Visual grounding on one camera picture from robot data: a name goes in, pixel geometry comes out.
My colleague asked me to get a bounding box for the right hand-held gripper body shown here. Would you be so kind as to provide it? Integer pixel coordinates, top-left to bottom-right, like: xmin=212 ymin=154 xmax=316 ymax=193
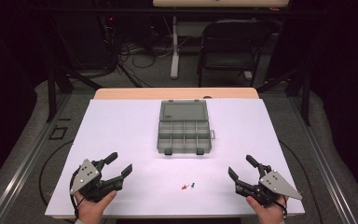
xmin=235 ymin=163 xmax=303 ymax=207

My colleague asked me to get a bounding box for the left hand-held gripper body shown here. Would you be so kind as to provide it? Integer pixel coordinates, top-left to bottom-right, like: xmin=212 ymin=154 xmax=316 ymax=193
xmin=69 ymin=158 xmax=125 ymax=203

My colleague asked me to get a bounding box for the clear plastic compartment box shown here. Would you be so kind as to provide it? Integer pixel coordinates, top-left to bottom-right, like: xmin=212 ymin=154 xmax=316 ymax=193
xmin=157 ymin=99 xmax=216 ymax=156

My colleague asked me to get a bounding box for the person's left hand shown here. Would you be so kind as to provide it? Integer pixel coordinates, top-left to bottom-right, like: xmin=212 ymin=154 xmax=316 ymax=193
xmin=74 ymin=189 xmax=118 ymax=224

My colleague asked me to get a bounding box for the person's right hand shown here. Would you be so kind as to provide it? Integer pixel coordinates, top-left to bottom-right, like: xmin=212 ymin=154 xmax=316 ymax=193
xmin=245 ymin=195 xmax=290 ymax=224

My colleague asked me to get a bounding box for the black metal stand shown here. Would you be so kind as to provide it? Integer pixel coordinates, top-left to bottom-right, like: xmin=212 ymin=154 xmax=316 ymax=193
xmin=255 ymin=65 xmax=312 ymax=127
xmin=46 ymin=60 xmax=104 ymax=124

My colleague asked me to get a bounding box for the wooden table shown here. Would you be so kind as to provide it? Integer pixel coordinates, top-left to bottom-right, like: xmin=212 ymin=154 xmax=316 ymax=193
xmin=92 ymin=87 xmax=260 ymax=101

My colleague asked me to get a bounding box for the black folding chair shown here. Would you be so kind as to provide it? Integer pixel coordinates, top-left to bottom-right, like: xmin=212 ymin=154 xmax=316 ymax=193
xmin=197 ymin=19 xmax=275 ymax=89

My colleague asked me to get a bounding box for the white desk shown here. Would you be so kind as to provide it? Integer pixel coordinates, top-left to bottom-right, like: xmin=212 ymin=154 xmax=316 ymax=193
xmin=152 ymin=0 xmax=290 ymax=80

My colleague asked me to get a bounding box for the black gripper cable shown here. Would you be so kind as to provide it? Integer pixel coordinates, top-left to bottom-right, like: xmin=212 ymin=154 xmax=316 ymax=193
xmin=69 ymin=172 xmax=82 ymax=219
xmin=273 ymin=198 xmax=289 ymax=219

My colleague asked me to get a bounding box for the black floor cable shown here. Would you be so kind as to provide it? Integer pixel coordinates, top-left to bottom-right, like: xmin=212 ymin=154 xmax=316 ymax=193
xmin=38 ymin=139 xmax=76 ymax=207
xmin=279 ymin=140 xmax=313 ymax=204

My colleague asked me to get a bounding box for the metal floor rail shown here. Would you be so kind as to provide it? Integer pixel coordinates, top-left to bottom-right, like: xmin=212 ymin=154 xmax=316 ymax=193
xmin=288 ymin=95 xmax=358 ymax=224
xmin=0 ymin=92 xmax=73 ymax=224

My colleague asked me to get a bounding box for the bundle of black cables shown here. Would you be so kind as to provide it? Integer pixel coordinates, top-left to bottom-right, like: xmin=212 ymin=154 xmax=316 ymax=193
xmin=98 ymin=14 xmax=157 ymax=89

